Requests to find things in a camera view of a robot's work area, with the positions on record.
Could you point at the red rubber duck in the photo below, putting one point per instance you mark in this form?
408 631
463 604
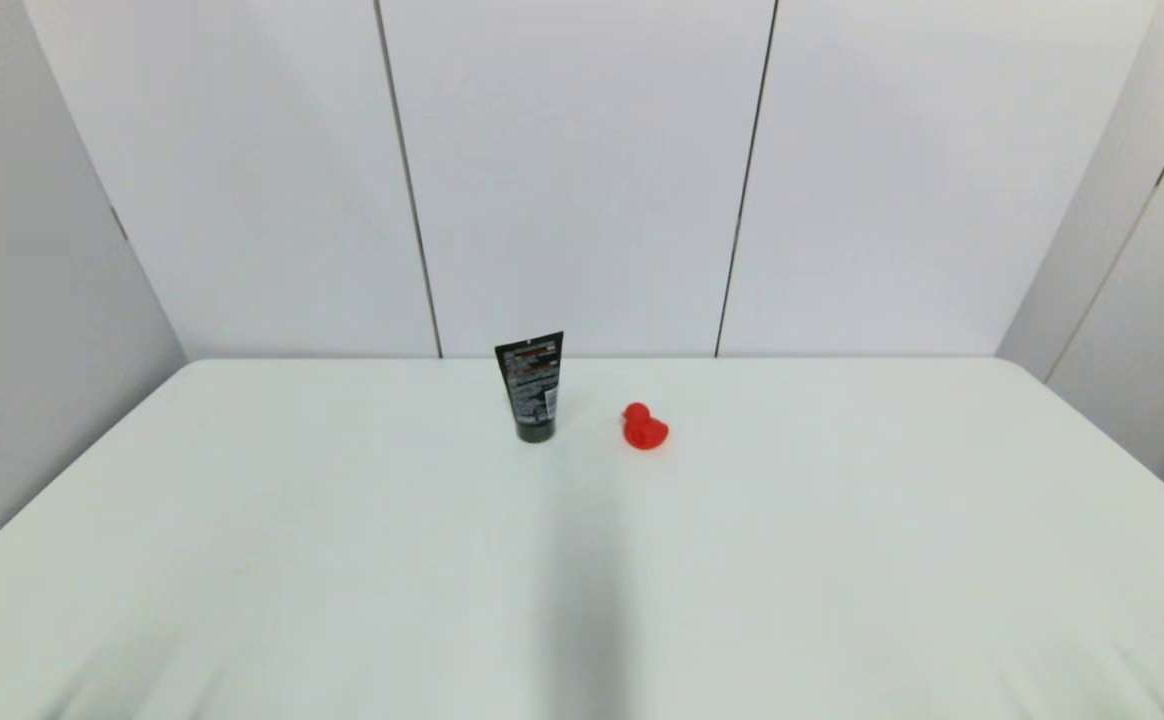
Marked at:
646 430

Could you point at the black cosmetic tube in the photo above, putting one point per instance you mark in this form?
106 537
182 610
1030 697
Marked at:
534 392

